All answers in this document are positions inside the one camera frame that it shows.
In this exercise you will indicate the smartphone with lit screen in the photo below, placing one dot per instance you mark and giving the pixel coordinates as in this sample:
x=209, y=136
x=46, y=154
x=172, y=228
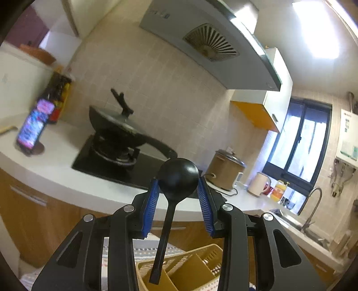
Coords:
x=35, y=123

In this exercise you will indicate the spoon on counter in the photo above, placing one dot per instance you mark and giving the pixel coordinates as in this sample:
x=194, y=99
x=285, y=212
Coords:
x=8, y=129

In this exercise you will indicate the red yellow label bottle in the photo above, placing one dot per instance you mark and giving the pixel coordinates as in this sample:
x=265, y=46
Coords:
x=60, y=106

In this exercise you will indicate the yellow plastic utensil basket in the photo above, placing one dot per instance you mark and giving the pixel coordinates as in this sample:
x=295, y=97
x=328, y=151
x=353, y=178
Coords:
x=193, y=270

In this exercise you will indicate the cream electric kettle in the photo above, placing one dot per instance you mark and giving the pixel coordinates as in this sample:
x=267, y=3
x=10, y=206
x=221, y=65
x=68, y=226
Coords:
x=257, y=184

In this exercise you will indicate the wooden cutting board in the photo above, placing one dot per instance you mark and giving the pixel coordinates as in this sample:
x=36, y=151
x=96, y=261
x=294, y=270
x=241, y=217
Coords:
x=342, y=246

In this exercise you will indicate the black plastic ladle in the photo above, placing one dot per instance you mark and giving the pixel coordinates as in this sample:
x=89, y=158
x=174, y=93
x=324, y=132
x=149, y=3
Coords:
x=179, y=176

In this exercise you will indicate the metal kitchen faucet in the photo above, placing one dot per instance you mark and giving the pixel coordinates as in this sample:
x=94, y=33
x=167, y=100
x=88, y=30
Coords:
x=309, y=212

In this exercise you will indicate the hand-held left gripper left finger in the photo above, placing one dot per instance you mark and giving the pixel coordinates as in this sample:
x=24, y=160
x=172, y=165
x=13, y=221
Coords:
x=149, y=212

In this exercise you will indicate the round brown phone stand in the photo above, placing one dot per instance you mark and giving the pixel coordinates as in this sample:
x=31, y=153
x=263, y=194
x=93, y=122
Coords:
x=37, y=149

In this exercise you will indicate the red cup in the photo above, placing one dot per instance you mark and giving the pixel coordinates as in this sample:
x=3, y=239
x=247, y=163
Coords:
x=269, y=190

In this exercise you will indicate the dark framed window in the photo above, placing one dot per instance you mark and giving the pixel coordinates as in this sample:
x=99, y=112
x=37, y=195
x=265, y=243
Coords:
x=302, y=140

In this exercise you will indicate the black gas stove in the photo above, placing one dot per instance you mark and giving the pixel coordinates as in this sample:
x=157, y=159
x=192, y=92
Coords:
x=112, y=168

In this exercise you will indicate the brown wooden tray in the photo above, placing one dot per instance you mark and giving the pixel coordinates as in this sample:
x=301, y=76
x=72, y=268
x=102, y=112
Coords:
x=39, y=53

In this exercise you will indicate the brown rice cooker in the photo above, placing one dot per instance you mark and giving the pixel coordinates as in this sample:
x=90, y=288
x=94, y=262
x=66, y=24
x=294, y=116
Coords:
x=223, y=170

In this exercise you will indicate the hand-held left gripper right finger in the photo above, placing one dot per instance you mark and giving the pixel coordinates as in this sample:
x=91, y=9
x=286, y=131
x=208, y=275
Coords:
x=205, y=212

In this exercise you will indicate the grey range hood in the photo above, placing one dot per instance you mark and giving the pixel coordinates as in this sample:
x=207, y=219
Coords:
x=212, y=42

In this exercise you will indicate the yellow juice bottle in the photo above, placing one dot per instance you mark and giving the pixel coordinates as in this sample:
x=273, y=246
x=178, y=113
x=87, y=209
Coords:
x=278, y=191

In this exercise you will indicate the ceiling light panel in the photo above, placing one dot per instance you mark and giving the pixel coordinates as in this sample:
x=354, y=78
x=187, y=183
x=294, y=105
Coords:
x=316, y=30

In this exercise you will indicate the black wok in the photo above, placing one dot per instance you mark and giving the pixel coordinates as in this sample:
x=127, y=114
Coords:
x=125, y=137

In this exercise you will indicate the white orange wall cabinet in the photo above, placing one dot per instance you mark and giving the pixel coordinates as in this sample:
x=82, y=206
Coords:
x=268, y=106

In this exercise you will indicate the white water heater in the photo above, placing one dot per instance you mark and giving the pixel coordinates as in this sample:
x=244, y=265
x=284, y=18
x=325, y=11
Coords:
x=348, y=137

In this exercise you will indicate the striped woven tablecloth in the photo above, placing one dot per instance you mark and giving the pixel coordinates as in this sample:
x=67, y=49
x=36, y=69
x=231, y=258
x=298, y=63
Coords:
x=144, y=249

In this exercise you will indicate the steel sink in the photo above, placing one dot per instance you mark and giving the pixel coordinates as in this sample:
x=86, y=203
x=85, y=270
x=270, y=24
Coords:
x=293, y=223

